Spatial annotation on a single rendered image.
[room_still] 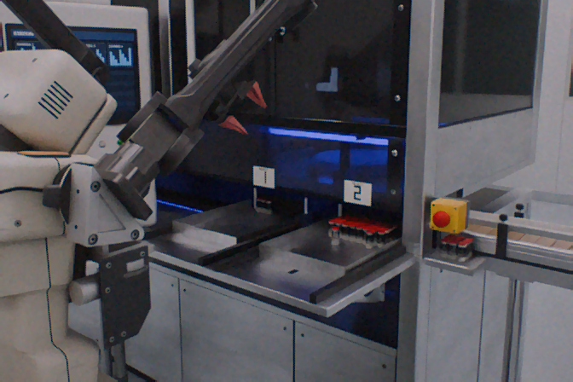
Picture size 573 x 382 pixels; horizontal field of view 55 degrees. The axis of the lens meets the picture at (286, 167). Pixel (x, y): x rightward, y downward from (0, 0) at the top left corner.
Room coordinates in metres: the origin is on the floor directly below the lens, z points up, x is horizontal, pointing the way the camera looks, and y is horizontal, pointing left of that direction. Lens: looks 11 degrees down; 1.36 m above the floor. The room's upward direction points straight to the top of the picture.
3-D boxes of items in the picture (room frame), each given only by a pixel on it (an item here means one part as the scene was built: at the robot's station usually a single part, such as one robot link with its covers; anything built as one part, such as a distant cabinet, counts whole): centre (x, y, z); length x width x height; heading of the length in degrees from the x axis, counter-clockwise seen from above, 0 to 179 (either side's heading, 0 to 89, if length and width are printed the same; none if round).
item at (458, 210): (1.32, -0.41, 1.00); 0.08 x 0.07 x 0.07; 141
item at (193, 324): (2.37, 0.14, 0.44); 2.06 x 1.00 x 0.88; 51
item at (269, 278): (1.44, 0.04, 0.87); 0.70 x 0.48 x 0.02; 51
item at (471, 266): (1.35, -0.44, 0.87); 0.14 x 0.13 x 0.02; 141
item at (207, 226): (1.60, 0.13, 0.90); 0.34 x 0.26 x 0.04; 141
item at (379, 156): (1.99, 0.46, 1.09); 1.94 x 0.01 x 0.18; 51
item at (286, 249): (1.39, -0.14, 0.90); 0.34 x 0.26 x 0.04; 141
